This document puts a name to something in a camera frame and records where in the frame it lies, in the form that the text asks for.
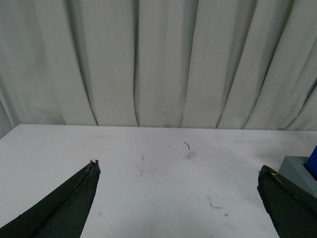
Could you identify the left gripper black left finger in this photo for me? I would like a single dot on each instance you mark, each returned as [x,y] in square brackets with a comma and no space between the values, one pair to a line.
[62,213]

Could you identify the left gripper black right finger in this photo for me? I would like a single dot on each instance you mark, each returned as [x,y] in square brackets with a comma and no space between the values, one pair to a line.
[293,211]

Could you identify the blue block with knob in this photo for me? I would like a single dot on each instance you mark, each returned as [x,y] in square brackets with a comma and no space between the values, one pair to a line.
[311,164]

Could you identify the gray square base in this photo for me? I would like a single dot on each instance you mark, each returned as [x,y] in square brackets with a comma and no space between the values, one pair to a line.
[294,169]

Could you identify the white curtain backdrop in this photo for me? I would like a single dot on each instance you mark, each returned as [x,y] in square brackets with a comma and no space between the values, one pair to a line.
[224,64]

